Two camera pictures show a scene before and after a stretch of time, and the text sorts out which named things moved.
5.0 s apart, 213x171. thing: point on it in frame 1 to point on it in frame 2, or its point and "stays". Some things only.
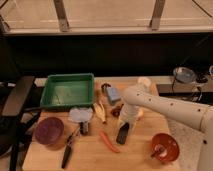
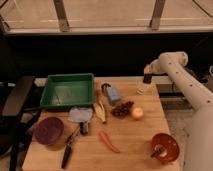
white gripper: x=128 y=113 to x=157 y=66
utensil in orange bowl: x=159 y=150 stays
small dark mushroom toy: x=104 y=88 stays
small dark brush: x=84 y=127 stays
